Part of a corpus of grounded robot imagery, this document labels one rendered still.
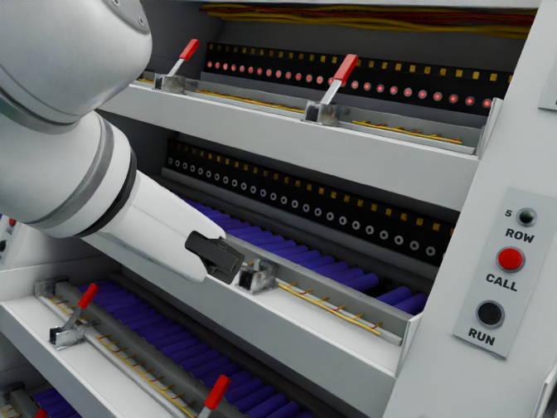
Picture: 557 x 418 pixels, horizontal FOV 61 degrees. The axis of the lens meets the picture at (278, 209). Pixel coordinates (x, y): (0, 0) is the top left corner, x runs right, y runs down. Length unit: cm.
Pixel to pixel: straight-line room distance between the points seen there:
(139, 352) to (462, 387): 43
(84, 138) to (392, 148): 27
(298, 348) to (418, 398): 12
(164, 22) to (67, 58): 67
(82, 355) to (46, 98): 51
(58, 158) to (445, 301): 29
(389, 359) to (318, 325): 7
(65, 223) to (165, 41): 62
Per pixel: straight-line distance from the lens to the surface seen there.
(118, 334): 72
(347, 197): 63
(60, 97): 25
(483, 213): 41
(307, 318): 47
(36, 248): 85
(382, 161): 45
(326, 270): 55
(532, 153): 42
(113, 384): 66
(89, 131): 31
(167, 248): 34
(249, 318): 49
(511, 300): 39
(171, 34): 91
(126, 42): 24
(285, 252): 58
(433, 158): 43
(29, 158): 28
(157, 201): 33
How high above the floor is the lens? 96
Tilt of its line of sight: 2 degrees up
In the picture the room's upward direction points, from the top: 22 degrees clockwise
